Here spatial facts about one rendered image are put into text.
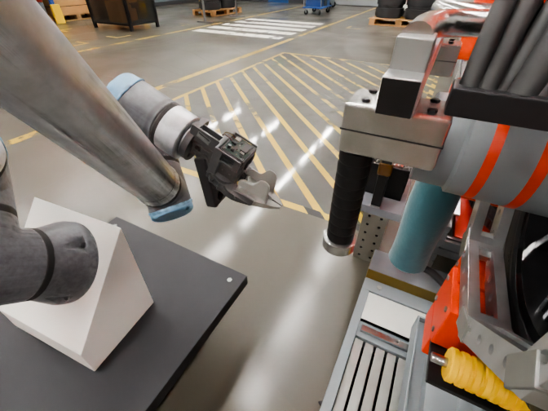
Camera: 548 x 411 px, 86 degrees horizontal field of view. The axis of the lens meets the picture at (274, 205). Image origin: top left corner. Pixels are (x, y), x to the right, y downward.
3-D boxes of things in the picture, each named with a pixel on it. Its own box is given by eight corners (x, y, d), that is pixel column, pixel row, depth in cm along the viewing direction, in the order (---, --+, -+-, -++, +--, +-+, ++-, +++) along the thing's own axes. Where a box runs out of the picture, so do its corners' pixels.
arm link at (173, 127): (151, 154, 55) (182, 134, 62) (172, 169, 55) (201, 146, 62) (156, 116, 49) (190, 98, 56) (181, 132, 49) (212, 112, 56)
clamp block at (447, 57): (450, 78, 50) (463, 43, 47) (395, 72, 53) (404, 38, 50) (452, 71, 54) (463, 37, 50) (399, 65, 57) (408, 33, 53)
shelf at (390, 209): (399, 223, 93) (402, 215, 91) (346, 206, 99) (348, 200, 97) (417, 161, 123) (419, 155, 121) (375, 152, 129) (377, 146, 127)
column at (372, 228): (373, 263, 134) (398, 187, 108) (352, 255, 138) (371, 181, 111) (378, 249, 141) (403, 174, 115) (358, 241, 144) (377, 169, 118)
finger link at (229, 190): (249, 205, 53) (209, 178, 53) (247, 210, 54) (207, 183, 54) (261, 191, 57) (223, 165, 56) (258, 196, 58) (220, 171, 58)
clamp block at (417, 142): (432, 174, 26) (455, 117, 23) (336, 151, 30) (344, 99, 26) (437, 150, 30) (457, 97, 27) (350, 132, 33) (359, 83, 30)
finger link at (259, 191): (285, 201, 51) (241, 171, 51) (271, 220, 55) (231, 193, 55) (291, 191, 53) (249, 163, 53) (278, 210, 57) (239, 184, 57)
